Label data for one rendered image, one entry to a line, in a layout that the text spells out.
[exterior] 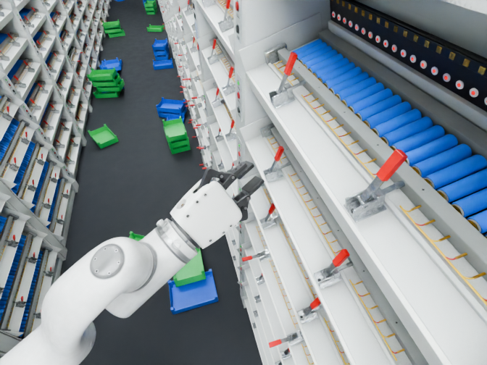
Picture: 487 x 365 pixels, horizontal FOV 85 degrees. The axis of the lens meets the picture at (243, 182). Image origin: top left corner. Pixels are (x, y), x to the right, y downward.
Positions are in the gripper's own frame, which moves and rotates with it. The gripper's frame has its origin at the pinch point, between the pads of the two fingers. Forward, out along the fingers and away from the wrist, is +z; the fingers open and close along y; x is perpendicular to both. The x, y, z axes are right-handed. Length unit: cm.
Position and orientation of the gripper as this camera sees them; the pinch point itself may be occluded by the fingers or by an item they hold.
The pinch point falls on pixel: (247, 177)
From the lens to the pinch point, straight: 51.0
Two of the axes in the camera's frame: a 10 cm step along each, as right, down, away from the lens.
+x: 4.6, 2.5, -8.5
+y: 5.1, 7.2, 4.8
